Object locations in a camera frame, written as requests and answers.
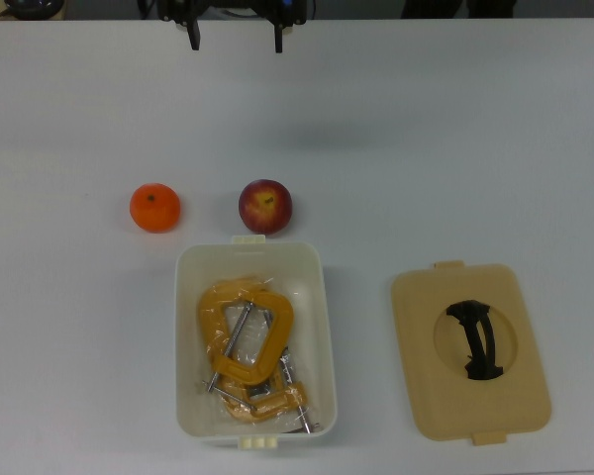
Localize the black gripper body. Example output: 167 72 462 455
195 0 276 12

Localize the black rounded background object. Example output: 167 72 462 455
2 0 65 16

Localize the beige plastic container lid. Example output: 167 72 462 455
389 260 553 446

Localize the orange toy mandarin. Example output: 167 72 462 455
129 182 183 234

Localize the clear plastic bag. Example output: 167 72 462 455
196 275 329 437

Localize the black lid handle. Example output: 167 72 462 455
445 299 506 382

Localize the yellow C-clamp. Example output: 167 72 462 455
197 279 296 392
200 345 326 436

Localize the white plastic container box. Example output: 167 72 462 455
173 235 339 449

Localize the red toy apple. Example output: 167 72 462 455
238 178 294 235

